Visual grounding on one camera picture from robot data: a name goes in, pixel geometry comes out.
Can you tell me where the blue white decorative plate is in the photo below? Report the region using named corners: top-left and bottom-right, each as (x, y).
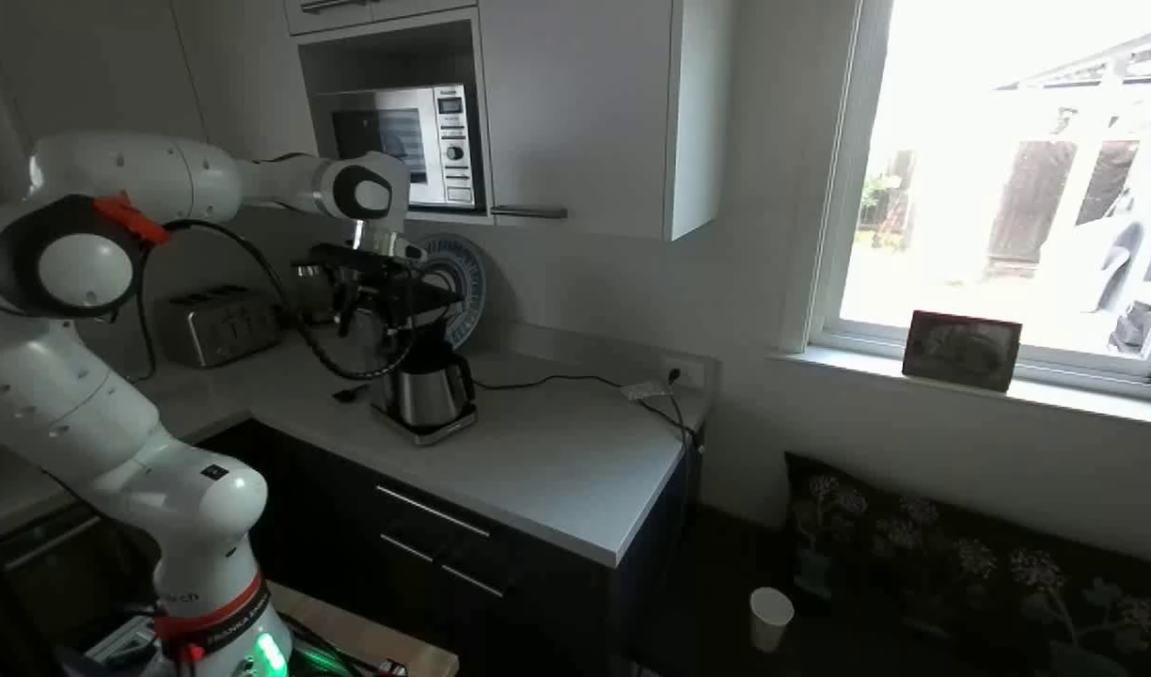
top-left (420, 238), bottom-right (489, 350)

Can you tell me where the black coffee maker cord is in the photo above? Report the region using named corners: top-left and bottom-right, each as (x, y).
top-left (475, 367), bottom-right (703, 444)

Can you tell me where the steel coffee kettle carafe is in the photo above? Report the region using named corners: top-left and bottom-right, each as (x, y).
top-left (392, 342), bottom-right (475, 434)

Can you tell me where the stainless steel microwave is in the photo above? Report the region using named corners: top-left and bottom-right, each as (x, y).
top-left (314, 84), bottom-right (482, 214)

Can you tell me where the white paper cup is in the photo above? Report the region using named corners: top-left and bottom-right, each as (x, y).
top-left (748, 588), bottom-right (796, 655)

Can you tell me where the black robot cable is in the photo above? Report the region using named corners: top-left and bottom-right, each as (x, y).
top-left (132, 217), bottom-right (417, 382)

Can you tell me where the silver toaster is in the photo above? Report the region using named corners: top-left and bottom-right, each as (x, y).
top-left (156, 284), bottom-right (277, 367)

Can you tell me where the floral dark cushion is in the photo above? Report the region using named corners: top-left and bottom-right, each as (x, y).
top-left (787, 456), bottom-right (1151, 677)

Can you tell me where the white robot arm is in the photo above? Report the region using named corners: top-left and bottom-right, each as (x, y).
top-left (0, 130), bottom-right (411, 677)

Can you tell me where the white upper cabinet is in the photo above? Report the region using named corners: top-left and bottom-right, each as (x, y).
top-left (282, 0), bottom-right (734, 240)

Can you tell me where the dark lower drawer cabinet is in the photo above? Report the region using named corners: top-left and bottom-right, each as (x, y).
top-left (209, 422), bottom-right (689, 677)

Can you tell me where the window with white frame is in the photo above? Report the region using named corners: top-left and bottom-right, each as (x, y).
top-left (807, 0), bottom-right (1151, 398)

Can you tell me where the black steel coffee maker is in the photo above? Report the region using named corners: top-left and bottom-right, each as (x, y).
top-left (374, 262), bottom-right (477, 449)

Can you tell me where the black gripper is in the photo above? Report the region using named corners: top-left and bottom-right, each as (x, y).
top-left (294, 245), bottom-right (458, 326)

